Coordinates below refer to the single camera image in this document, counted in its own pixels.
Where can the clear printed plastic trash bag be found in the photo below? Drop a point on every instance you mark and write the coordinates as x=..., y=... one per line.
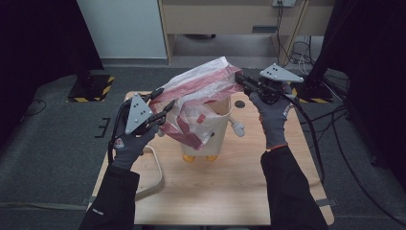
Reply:
x=198, y=86

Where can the grey tape strip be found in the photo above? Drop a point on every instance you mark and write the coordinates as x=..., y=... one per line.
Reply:
x=87, y=200
x=328, y=202

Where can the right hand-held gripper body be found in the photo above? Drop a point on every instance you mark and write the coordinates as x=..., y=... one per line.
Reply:
x=277, y=75

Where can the white cabinet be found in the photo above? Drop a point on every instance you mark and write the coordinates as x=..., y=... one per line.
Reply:
x=124, y=28

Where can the black stand base striped edge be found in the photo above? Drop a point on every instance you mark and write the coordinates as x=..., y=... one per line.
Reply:
x=314, y=94
x=91, y=87

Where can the grey power socket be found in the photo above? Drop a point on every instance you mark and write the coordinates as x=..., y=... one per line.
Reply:
x=284, y=2

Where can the black curtain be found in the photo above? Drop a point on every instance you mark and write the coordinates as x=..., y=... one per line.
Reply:
x=373, y=64
x=35, y=48

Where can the small black round disc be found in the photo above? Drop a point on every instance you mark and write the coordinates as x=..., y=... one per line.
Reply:
x=239, y=104

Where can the cream trash can with face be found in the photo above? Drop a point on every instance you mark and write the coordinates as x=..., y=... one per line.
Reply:
x=217, y=140

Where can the person's left hand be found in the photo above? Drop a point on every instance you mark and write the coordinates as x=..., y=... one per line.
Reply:
x=130, y=148

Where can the person's right hand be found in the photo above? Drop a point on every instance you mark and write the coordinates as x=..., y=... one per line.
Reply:
x=276, y=124

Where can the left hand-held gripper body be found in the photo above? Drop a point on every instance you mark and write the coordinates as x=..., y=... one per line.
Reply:
x=137, y=113

